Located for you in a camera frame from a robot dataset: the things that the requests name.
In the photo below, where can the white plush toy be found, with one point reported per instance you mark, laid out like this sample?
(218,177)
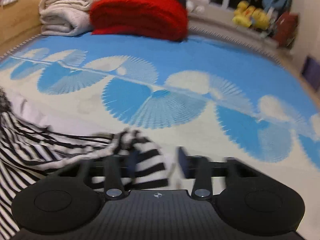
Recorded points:
(197,6)

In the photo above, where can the purple box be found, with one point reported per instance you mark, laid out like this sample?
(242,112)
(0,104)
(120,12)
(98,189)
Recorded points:
(311,72)

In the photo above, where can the dark red book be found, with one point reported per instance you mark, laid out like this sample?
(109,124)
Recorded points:
(285,30)

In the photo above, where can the black white striped garment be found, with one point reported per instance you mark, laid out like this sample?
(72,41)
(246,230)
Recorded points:
(31,150)

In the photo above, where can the yellow plush toy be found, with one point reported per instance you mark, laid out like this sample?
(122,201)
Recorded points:
(249,16)

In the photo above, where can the blue white patterned bedsheet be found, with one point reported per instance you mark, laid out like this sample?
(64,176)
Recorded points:
(212,98)

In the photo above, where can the cream folded blanket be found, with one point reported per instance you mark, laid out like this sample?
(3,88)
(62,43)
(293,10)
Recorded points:
(65,17)

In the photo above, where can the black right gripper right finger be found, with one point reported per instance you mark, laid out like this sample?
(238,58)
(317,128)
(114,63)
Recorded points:
(243,197)

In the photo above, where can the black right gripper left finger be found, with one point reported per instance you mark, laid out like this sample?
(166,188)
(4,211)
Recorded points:
(64,202)

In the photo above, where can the red fuzzy folded blanket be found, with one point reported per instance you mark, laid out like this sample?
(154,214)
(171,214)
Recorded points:
(161,19)

